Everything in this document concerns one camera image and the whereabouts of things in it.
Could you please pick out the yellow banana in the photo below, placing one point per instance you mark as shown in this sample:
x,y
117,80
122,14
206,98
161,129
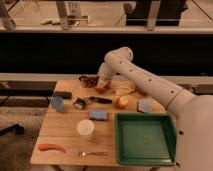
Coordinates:
x,y
122,91

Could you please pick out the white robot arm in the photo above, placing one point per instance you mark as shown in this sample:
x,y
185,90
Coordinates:
x,y
194,147

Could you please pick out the green plastic tray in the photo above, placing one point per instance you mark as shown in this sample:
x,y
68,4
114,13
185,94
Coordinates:
x,y
145,139

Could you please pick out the grey blue cloth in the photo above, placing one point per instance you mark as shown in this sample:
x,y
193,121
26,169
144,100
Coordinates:
x,y
145,105

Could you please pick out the white plastic cup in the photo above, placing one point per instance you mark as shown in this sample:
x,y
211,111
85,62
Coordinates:
x,y
85,128

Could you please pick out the dark red grape bunch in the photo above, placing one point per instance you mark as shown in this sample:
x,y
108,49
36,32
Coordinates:
x,y
88,81

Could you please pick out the yellow red apple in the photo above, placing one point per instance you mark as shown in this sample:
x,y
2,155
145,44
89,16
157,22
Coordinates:
x,y
122,102

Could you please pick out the red bowl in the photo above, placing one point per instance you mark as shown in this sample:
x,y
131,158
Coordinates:
x,y
103,90

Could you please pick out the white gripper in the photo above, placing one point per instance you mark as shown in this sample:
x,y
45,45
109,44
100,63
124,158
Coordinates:
x,y
105,74

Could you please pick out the small black white box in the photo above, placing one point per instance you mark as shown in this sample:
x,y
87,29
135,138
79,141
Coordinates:
x,y
79,103

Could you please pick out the blue sponge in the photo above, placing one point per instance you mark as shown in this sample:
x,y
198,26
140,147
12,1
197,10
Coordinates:
x,y
98,115

